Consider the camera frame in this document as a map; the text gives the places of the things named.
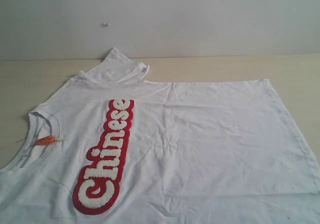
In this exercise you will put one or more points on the white t-shirt red lettering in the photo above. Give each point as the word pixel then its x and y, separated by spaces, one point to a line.
pixel 130 151

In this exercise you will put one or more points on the orange size tag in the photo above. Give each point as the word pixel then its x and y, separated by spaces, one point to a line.
pixel 45 141

